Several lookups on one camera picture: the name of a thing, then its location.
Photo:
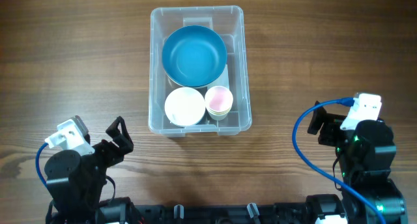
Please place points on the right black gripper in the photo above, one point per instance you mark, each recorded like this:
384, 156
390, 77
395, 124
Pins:
328, 129

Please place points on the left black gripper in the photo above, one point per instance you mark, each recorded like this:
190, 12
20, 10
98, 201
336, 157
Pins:
106, 149

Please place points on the lilac cup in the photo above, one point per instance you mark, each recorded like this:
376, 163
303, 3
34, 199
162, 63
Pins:
184, 106

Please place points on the cream cup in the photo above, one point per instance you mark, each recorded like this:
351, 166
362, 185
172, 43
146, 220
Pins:
217, 117

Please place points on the clear plastic storage container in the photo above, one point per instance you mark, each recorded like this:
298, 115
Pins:
228, 22

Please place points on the yellow cup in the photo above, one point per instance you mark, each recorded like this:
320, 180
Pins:
218, 113

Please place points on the cream bowl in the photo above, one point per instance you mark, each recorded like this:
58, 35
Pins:
173, 84

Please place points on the pink cup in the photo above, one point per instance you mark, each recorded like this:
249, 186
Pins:
219, 99

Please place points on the dark blue bowl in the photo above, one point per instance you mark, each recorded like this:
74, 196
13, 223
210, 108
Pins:
194, 55

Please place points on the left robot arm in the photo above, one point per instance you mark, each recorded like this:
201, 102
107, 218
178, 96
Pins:
77, 174

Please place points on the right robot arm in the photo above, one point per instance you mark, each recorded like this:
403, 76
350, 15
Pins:
364, 155

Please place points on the white label in container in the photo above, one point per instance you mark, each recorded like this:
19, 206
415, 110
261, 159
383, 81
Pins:
222, 80

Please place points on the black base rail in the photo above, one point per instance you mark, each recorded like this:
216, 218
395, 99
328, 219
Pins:
316, 209

